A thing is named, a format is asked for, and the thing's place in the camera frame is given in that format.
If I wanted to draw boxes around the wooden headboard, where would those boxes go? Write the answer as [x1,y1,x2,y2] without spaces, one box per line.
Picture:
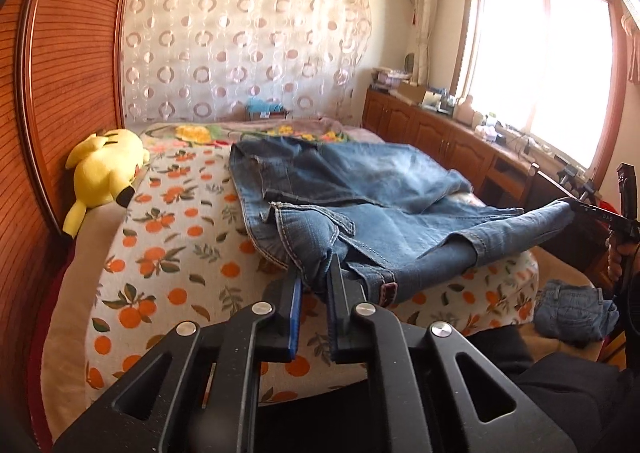
[0,0,147,453]

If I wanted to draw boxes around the person's dark clothing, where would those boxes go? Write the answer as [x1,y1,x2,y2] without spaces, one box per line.
[465,323,640,453]

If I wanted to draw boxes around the orange fruit print blanket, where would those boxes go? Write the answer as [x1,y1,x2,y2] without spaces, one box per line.
[85,146,540,404]

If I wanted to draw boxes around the circle pattern sheer curtain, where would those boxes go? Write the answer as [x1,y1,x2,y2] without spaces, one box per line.
[119,0,374,128]

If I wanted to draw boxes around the beige mattress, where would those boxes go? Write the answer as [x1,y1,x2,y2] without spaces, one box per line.
[42,206,132,416]

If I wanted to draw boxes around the cardboard box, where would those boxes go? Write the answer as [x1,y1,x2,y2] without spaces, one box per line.
[397,82,437,107]

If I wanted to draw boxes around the floral blanket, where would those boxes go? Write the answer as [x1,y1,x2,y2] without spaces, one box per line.
[140,116,386,154]

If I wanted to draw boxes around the blue denim pants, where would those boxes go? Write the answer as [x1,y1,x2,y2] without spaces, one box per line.
[229,139,576,306]

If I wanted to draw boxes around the teal fluffy item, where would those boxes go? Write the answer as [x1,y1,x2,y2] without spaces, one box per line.
[245,98,292,122]

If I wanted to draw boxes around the yellow plush toy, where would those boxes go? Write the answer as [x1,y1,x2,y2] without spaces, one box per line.
[62,129,151,239]

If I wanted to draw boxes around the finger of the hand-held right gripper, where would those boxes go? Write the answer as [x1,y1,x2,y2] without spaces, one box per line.
[567,199,637,230]

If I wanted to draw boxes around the person's right hand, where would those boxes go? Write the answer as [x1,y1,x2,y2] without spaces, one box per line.
[606,233,627,285]

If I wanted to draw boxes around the window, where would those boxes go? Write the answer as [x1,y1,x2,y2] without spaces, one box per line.
[449,0,630,170]

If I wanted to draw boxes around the stack of papers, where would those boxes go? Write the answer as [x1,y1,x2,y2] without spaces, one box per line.
[372,65,414,92]

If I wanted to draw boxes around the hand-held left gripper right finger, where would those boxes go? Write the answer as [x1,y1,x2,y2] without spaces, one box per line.
[326,254,577,453]

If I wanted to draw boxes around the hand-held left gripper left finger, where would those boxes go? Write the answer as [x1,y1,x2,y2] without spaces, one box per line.
[52,275,304,453]

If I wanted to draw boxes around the wooden cabinet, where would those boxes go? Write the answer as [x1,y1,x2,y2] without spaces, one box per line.
[362,86,603,244]

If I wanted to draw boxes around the beige curtain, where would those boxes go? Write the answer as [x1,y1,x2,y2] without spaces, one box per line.
[412,0,442,87]

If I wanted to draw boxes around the small denim garment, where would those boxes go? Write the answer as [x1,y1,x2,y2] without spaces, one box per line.
[532,279,622,347]

